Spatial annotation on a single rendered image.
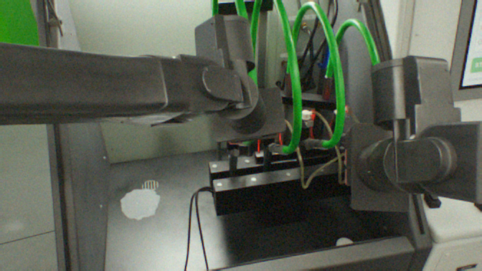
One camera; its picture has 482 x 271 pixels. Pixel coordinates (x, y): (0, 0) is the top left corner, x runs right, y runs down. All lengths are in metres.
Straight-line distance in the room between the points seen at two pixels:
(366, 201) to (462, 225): 0.45
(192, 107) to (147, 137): 0.79
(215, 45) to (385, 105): 0.20
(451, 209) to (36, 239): 1.87
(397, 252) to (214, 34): 0.58
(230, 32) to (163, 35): 0.55
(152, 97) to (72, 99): 0.07
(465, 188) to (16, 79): 0.32
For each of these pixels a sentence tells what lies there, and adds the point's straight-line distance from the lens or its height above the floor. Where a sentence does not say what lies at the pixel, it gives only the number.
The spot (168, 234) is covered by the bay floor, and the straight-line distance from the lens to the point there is 1.01.
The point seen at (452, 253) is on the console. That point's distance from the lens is 0.96.
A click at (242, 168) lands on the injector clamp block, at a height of 0.98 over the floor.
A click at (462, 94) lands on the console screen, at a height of 1.13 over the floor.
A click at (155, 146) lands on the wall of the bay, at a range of 1.20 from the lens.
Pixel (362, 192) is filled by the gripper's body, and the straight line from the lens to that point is 0.49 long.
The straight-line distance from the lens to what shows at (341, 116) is 0.71.
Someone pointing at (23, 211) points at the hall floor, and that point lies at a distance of 2.45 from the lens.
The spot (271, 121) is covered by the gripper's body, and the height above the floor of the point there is 1.28.
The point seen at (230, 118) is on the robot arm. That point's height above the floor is 1.34.
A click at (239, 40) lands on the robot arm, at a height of 1.41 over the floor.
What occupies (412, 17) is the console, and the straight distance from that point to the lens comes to 0.93.
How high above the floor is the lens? 1.60
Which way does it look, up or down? 37 degrees down
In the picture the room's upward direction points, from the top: straight up
